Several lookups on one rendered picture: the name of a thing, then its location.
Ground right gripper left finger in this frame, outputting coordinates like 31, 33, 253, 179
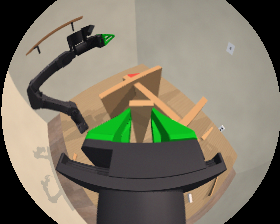
85, 108, 132, 143

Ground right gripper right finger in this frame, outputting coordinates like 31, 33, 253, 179
151, 108, 198, 142

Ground brown wooden board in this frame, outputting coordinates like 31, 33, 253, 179
179, 97, 208, 127
99, 65, 162, 119

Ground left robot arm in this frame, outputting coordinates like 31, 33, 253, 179
27, 25, 98, 134

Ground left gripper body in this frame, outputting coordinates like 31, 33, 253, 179
84, 34, 105, 51

